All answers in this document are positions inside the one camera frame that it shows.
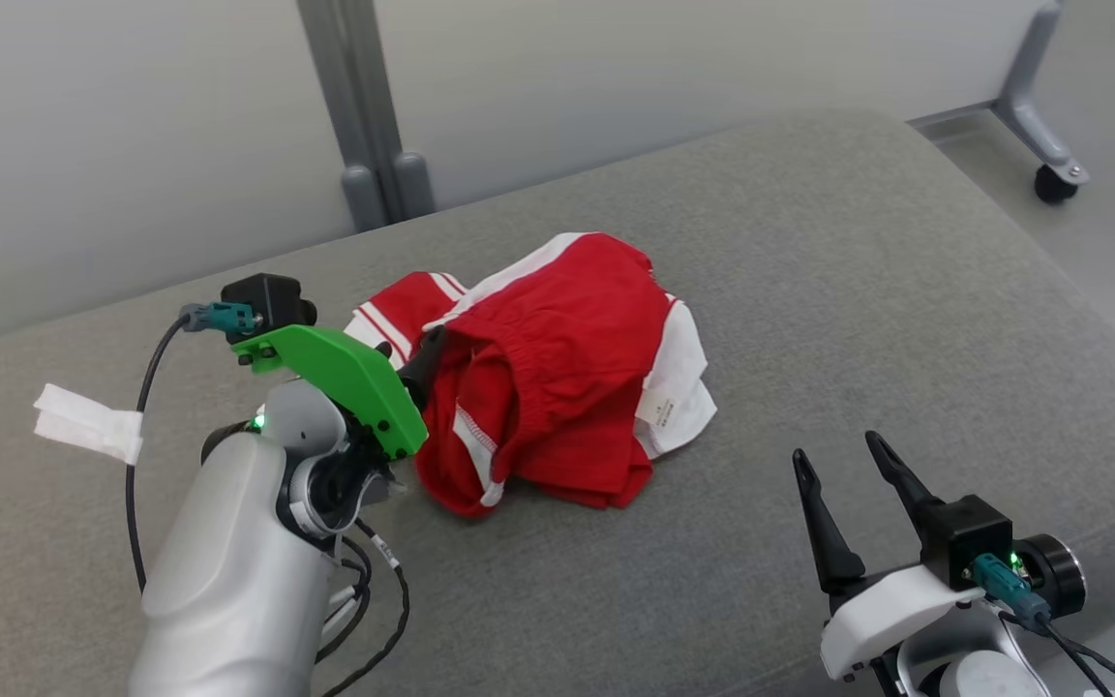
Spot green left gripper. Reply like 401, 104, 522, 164
231, 324, 448, 462

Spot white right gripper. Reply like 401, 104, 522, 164
792, 431, 994, 683

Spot red shorts with white stripe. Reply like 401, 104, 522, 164
412, 232, 684, 517

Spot red white basketball jersey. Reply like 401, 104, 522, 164
343, 271, 719, 462

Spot white tape tag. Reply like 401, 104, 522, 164
33, 383, 145, 466

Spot black caster wheel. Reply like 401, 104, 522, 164
1035, 165, 1079, 205

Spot grey metal stand leg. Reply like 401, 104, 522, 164
906, 0, 1091, 187

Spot black cable with teal plug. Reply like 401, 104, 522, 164
972, 554, 1115, 697
125, 302, 260, 593

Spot thin black looped arm cables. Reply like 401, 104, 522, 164
314, 518, 413, 697

